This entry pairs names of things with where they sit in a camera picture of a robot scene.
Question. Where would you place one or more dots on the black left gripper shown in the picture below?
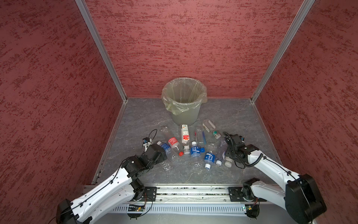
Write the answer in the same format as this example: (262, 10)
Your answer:
(161, 159)

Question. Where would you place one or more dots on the blue label bottle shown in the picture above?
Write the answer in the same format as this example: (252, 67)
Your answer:
(195, 153)
(210, 156)
(171, 155)

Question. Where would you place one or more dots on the clear purple tinted bottle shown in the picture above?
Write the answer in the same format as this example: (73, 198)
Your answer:
(221, 152)

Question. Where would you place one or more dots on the left aluminium corner post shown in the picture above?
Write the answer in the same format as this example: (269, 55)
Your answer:
(81, 4)

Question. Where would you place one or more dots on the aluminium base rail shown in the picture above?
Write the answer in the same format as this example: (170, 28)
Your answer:
(193, 194)

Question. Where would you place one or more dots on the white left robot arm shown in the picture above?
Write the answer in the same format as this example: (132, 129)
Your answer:
(122, 186)

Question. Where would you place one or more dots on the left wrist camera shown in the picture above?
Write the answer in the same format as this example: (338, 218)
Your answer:
(146, 142)

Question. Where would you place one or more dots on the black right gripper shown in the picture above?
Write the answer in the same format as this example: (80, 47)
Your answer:
(228, 153)

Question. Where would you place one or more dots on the black mounting plate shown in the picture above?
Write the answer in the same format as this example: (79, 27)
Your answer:
(236, 195)
(149, 193)

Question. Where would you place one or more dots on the clear bottle blue cap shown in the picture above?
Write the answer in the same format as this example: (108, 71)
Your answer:
(200, 138)

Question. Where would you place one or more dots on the aluminium corner post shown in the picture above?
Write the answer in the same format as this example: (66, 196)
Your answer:
(294, 27)
(81, 4)

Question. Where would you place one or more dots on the square bottle green neck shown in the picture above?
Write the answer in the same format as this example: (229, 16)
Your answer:
(211, 128)

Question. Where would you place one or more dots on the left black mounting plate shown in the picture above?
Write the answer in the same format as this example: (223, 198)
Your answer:
(149, 193)

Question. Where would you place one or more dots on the clear bottle white cap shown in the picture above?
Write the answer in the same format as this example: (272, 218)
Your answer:
(228, 162)

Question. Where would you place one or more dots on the translucent green bin liner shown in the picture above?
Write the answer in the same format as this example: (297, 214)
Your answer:
(183, 93)

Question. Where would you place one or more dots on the clear bottle red label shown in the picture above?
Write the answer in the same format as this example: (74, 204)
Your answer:
(172, 140)

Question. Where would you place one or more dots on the grey mesh waste bin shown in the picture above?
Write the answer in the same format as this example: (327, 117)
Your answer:
(185, 112)

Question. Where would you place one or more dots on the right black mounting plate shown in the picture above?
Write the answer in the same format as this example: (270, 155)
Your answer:
(236, 195)

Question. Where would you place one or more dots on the right aluminium corner post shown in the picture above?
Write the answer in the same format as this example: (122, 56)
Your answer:
(294, 27)

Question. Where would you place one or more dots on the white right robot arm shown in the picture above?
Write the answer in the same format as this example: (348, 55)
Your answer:
(309, 208)

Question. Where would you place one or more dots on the white slotted cable duct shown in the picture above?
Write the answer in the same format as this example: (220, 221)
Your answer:
(183, 209)

